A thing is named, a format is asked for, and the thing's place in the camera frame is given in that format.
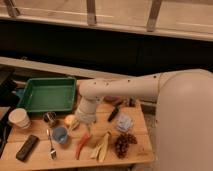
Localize black rectangular block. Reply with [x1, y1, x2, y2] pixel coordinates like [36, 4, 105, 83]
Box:
[16, 135, 39, 162]

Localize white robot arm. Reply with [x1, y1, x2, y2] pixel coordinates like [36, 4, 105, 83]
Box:
[75, 69, 213, 171]

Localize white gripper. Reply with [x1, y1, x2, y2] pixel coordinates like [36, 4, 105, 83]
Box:
[69, 98, 98, 133]

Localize blue plastic cup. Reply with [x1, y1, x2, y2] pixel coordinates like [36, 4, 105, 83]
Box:
[52, 126, 68, 144]

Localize green plastic tray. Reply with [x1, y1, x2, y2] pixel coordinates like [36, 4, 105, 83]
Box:
[18, 77, 76, 114]

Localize white paper cup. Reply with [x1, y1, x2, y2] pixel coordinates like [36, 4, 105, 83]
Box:
[8, 108, 31, 129]

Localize purple bowl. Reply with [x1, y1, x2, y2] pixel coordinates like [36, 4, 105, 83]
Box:
[104, 96, 118, 102]

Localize bunch of dark grapes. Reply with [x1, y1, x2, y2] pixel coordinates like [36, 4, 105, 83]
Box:
[115, 133, 137, 158]

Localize crumpled blue white cloth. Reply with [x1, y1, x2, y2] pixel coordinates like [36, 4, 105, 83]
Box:
[116, 115, 133, 132]

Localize orange chili pepper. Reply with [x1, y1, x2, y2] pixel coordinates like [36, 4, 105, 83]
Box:
[75, 133, 91, 160]

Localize small metal cup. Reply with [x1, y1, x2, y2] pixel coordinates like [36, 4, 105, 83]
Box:
[43, 112, 57, 127]

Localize wooden table board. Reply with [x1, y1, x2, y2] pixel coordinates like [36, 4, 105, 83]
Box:
[0, 101, 154, 171]

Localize yellow round fruit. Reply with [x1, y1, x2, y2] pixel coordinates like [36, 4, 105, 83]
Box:
[64, 115, 76, 127]

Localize metal fork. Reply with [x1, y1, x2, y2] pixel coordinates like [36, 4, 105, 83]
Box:
[46, 129, 57, 160]

